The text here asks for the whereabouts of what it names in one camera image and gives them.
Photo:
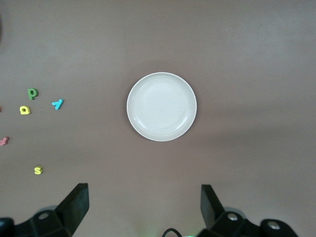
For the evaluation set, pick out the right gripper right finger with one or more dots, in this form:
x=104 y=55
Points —
x=212 y=212

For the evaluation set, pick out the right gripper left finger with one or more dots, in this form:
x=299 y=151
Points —
x=74 y=209

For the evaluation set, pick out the teal letter y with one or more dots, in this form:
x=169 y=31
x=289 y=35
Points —
x=58 y=104

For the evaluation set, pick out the yellow letter a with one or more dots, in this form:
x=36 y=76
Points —
x=28 y=111

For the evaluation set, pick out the green letter p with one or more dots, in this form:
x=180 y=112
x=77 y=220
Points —
x=30 y=96

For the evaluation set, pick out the yellow letter s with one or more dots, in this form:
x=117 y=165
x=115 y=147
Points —
x=38 y=170

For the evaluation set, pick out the pink letter f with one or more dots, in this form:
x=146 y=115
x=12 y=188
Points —
x=3 y=141

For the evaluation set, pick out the beige round plate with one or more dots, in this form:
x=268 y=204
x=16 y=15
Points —
x=161 y=106

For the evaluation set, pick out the brown table cover sheet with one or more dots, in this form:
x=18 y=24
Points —
x=222 y=49

